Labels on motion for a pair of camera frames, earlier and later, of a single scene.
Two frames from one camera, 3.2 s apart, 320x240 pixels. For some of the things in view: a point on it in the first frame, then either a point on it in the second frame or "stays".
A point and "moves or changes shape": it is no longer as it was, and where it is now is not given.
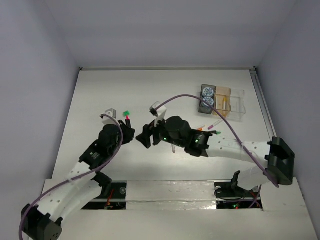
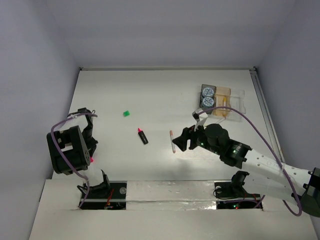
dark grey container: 208,93 stays
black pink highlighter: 128,121 moves or changes shape
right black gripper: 154,130 to 181,141
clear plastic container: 237,109 stays
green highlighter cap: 126,113 stays
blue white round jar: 207,92 stays
